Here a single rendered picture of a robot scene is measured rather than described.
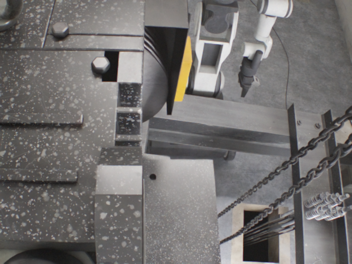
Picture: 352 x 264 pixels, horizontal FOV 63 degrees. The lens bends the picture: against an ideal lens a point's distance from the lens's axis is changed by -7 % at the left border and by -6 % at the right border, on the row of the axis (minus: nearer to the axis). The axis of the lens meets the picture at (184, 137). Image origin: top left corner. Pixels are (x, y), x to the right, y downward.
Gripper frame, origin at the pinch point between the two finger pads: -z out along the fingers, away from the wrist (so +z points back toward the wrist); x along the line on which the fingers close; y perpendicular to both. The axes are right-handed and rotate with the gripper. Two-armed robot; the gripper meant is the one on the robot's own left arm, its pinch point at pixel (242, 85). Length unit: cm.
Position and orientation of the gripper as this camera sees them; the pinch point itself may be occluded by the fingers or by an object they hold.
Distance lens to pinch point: 165.3
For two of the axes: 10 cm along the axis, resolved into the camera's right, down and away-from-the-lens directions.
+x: 0.3, 8.0, -6.0
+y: 9.9, 0.6, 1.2
